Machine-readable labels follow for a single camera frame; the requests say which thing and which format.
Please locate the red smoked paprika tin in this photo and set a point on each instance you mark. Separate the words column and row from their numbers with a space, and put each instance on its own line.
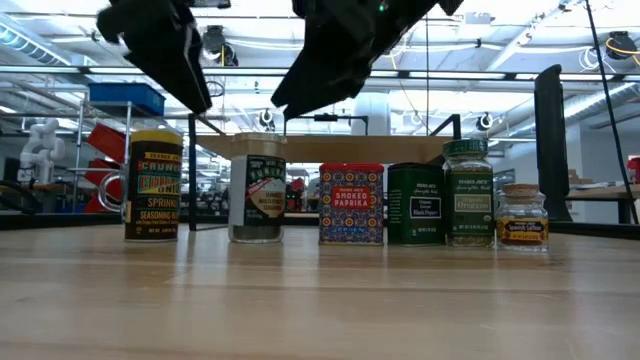
column 351, row 200

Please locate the black aluminium rig frame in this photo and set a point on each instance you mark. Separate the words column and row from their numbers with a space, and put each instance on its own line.
column 60, row 220

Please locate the black background robot station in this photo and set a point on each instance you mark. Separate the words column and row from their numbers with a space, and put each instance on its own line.
column 297, row 197

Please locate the red plastic bin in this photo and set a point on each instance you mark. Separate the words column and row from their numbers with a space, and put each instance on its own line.
column 107, row 142
column 95, row 175

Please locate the blue plastic bin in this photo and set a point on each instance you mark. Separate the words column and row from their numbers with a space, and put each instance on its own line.
column 115, row 100

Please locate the silver metal rack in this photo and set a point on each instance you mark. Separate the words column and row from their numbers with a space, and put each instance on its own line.
column 79, row 150

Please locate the red background object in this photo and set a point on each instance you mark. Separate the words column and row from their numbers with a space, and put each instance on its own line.
column 635, row 170

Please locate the black background bracket frame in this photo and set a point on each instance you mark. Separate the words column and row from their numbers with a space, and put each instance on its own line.
column 325, row 117

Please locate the green-lidded oregano glass jar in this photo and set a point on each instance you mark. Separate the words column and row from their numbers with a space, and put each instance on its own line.
column 468, row 205

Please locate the clear glass measuring cup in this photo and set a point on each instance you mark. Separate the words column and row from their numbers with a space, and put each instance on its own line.
column 101, row 192

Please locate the black upright tower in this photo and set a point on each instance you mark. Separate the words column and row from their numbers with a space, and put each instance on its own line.
column 552, row 140

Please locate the beige-lidded furikake seasoning jar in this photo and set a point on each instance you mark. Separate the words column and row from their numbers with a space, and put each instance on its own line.
column 257, row 200

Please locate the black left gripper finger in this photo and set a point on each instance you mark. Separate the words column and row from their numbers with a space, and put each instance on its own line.
column 200, row 75
column 167, row 70

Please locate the wooden background workbench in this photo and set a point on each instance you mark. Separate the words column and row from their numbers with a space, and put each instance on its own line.
column 600, row 192

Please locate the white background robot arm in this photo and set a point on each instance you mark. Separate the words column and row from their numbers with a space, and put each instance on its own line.
column 42, row 145

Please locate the green black pepper tin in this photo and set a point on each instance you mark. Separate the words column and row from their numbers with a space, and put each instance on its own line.
column 415, row 207

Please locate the yellow-lidded chili onion seasoning jar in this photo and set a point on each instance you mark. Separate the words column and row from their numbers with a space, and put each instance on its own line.
column 154, row 200

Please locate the wooden shelf with black legs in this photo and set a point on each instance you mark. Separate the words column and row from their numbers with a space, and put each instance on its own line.
column 310, row 149

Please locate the small cork-lidded saffron glass jar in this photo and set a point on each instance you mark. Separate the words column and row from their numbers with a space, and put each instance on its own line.
column 522, row 230

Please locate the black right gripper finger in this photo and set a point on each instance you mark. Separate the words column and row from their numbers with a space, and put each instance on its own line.
column 325, row 82

